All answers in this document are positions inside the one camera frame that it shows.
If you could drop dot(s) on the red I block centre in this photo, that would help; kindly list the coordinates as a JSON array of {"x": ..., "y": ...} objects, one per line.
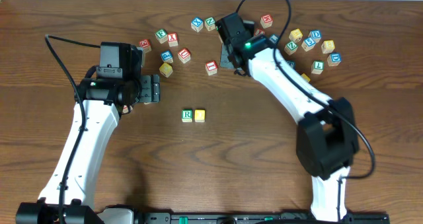
[{"x": 211, "y": 67}]

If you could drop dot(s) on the blue 5 block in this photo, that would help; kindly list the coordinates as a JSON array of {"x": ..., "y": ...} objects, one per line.
[{"x": 308, "y": 44}]

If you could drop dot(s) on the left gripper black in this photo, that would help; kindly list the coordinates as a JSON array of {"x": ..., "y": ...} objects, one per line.
[{"x": 151, "y": 88}]

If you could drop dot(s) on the red block upper left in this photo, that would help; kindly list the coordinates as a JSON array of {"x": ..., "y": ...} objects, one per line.
[{"x": 145, "y": 45}]

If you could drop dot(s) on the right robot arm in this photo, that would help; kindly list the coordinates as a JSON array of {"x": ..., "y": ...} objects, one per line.
[{"x": 325, "y": 144}]

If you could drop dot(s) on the blue T block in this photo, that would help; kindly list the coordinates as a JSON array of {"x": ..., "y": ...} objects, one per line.
[{"x": 291, "y": 64}]

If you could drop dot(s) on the blue d block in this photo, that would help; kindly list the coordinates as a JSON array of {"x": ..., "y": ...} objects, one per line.
[
  {"x": 315, "y": 35},
  {"x": 334, "y": 59}
]

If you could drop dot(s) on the blue D block upper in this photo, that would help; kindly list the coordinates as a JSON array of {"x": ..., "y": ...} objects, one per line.
[{"x": 315, "y": 35}]

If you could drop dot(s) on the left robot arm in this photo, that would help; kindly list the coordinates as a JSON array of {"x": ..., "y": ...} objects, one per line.
[{"x": 107, "y": 91}]

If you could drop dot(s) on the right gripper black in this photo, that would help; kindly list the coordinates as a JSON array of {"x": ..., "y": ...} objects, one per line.
[{"x": 227, "y": 57}]

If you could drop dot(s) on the blue D block right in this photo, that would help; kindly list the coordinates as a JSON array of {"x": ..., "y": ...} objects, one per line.
[{"x": 334, "y": 59}]

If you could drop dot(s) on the green N block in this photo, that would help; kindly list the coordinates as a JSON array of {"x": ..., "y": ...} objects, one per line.
[{"x": 209, "y": 23}]

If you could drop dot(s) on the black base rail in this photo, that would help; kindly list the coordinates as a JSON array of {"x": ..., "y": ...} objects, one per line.
[{"x": 264, "y": 218}]

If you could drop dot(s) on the red u block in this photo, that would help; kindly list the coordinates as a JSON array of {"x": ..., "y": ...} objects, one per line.
[
  {"x": 184, "y": 55},
  {"x": 127, "y": 109}
]

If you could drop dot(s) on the green R block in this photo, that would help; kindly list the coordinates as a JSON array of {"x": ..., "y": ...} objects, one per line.
[{"x": 187, "y": 115}]

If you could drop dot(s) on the red I block right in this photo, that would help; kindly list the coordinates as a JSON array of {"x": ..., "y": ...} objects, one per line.
[{"x": 258, "y": 32}]

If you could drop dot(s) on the blue P block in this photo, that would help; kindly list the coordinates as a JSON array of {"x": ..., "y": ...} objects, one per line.
[{"x": 167, "y": 57}]

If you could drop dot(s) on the red U block lower left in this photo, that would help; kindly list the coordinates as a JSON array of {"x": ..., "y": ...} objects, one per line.
[{"x": 127, "y": 109}]

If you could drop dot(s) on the blue X block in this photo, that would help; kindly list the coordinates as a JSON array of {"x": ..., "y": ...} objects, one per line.
[{"x": 197, "y": 24}]

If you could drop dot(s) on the yellow 8 block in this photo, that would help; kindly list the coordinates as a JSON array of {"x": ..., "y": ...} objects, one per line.
[{"x": 328, "y": 46}]

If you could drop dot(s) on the green F block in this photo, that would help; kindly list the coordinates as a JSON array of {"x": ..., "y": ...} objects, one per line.
[{"x": 161, "y": 35}]

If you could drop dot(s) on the green Z block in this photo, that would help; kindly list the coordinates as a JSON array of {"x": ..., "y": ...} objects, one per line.
[{"x": 290, "y": 48}]

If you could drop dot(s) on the red i block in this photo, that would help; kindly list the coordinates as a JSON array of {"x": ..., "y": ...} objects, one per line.
[
  {"x": 211, "y": 67},
  {"x": 258, "y": 32}
]

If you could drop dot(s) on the blue L block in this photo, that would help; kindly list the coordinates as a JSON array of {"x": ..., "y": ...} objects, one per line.
[{"x": 274, "y": 38}]

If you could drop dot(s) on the red H block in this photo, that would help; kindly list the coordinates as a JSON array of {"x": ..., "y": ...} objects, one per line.
[{"x": 266, "y": 21}]

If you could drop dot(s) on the red U block upper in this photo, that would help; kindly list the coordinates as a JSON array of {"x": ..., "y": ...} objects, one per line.
[{"x": 184, "y": 55}]

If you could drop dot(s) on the green L block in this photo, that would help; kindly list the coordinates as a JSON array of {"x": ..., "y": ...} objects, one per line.
[{"x": 317, "y": 67}]

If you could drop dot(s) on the red Y block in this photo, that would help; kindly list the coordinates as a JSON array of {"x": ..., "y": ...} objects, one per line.
[{"x": 172, "y": 39}]

